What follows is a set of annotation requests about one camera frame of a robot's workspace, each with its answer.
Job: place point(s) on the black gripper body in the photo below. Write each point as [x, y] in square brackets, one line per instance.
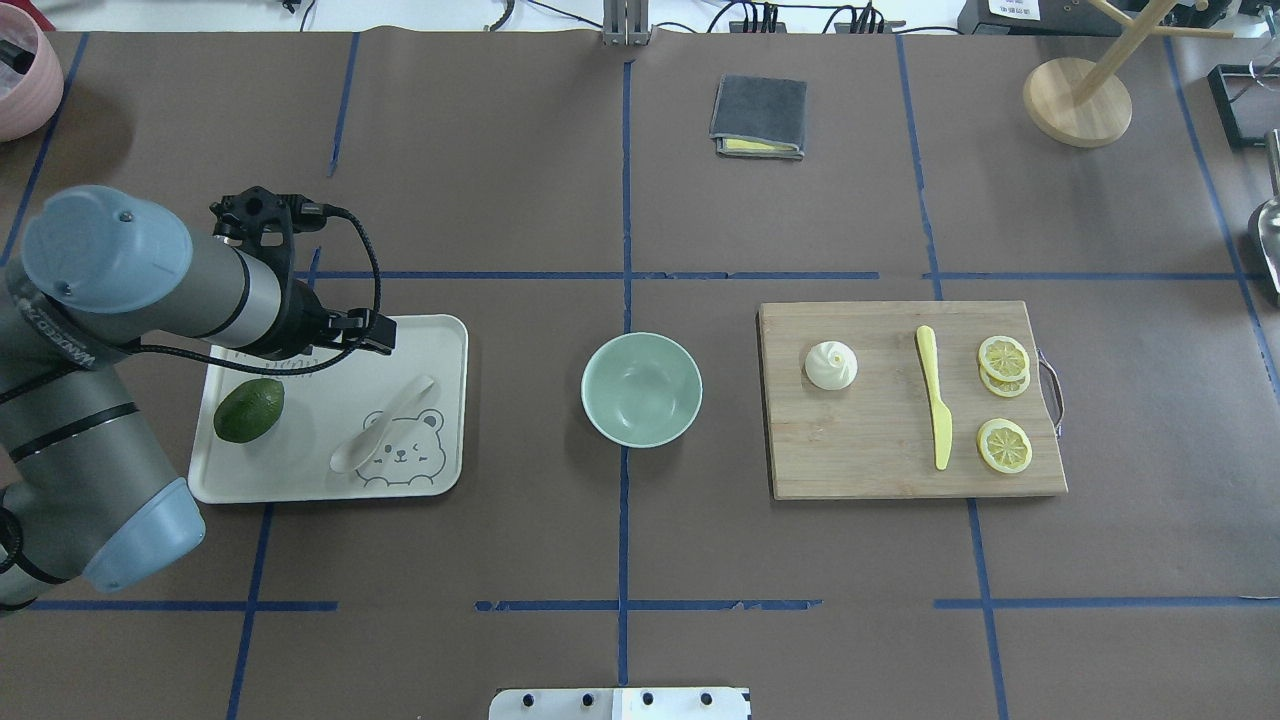
[301, 322]

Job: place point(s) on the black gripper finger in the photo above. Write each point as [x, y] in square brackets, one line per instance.
[360, 329]

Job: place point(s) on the white ceramic soup spoon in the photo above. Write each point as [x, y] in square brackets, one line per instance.
[357, 450]

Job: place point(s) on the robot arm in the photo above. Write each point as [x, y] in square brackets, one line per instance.
[97, 497]

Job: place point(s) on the light green bowl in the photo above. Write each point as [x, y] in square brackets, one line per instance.
[641, 390]

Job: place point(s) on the pink bowl with ice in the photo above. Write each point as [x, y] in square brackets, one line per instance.
[32, 80]

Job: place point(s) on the white bear serving tray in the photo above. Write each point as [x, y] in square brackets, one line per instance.
[329, 400]

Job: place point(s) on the wooden cutting board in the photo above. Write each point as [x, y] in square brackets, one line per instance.
[874, 438]

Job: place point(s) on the yellow plastic knife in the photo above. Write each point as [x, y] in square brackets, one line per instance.
[942, 420]

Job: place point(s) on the top stacked lemon slice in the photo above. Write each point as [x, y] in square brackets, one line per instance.
[1004, 359]

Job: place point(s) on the stacked lemon slice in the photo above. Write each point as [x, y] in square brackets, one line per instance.
[1005, 389]
[1004, 359]

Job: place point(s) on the lower stacked lemon slice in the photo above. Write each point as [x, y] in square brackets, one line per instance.
[1005, 389]

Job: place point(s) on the single lemon slice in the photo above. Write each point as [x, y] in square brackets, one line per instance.
[1004, 446]

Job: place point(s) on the wooden cup tree stand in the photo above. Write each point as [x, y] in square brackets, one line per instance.
[1083, 103]

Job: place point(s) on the metal scoop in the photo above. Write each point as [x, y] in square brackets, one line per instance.
[1265, 219]

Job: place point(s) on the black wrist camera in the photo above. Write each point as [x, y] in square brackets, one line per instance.
[265, 224]

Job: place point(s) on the aluminium frame post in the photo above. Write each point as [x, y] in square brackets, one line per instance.
[626, 23]

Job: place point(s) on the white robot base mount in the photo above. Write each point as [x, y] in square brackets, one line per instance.
[696, 702]

